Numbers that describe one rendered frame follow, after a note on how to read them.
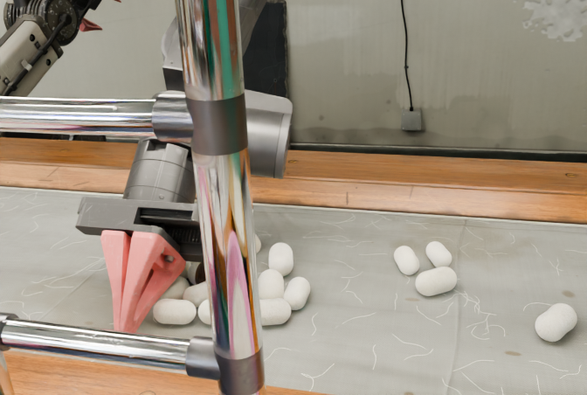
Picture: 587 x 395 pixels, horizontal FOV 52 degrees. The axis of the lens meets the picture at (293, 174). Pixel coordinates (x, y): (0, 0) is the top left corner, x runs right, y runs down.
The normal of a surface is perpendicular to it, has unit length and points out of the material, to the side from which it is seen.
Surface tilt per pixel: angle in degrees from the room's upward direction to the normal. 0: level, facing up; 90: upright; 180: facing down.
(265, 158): 91
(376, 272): 0
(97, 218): 41
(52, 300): 0
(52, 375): 0
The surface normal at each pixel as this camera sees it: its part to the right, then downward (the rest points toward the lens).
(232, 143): 0.53, 0.31
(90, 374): -0.04, -0.92
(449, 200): -0.18, -0.38
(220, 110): 0.24, 0.37
